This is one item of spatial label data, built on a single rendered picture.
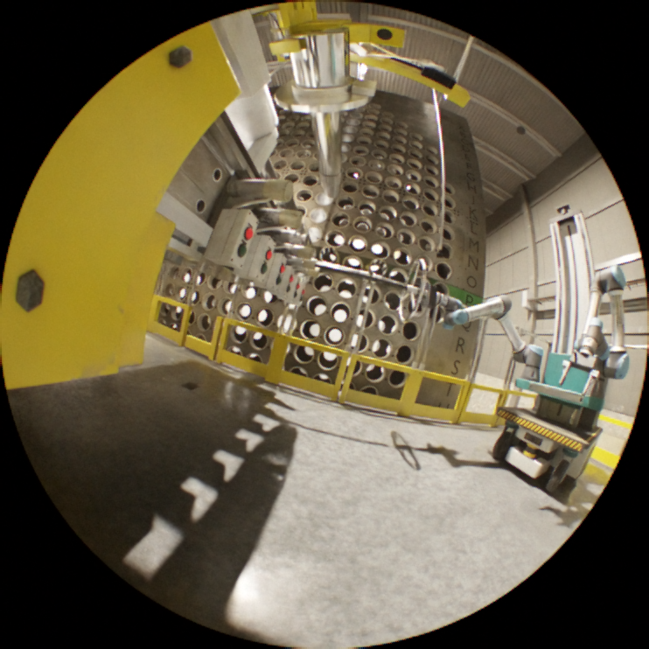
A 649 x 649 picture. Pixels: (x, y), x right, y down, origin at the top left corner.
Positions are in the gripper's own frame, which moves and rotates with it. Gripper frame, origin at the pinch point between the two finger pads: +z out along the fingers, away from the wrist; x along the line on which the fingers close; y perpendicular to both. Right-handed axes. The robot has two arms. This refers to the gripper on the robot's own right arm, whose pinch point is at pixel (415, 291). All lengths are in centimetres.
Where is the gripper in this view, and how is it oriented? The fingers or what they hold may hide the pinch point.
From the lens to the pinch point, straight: 126.0
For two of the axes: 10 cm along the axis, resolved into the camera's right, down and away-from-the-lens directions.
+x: -2.7, 9.4, -2.0
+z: -9.6, -2.6, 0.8
